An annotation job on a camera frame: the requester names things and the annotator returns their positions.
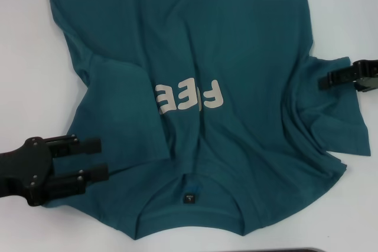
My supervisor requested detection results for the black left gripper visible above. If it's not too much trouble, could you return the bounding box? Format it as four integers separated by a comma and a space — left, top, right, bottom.
0, 135, 109, 207

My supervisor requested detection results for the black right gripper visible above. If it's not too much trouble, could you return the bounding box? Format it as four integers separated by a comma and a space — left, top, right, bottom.
318, 58, 378, 94

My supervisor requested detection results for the teal t-shirt with beige print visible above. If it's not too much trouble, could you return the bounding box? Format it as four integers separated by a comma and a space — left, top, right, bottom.
48, 0, 372, 229

